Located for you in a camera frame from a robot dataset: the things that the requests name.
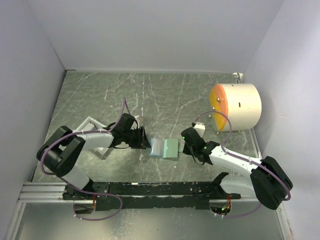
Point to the white cylinder with orange lid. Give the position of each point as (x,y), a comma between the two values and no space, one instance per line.
(240,102)

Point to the white card tray box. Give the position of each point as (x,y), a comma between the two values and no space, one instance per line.
(96,139)

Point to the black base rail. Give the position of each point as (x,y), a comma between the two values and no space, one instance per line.
(148,195)

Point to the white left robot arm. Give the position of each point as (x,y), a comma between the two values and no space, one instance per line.
(61,151)

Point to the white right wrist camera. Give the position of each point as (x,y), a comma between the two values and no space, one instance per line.
(199,127)

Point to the green card holder wallet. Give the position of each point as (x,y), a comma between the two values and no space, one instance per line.
(164,148)

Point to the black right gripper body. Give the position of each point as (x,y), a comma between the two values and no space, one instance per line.
(188,149)

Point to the aluminium frame profile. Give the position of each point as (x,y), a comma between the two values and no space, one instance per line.
(42,192)

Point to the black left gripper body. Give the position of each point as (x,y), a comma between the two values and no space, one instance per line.
(132,137)

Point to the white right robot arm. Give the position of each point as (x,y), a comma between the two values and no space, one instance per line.
(261,178)

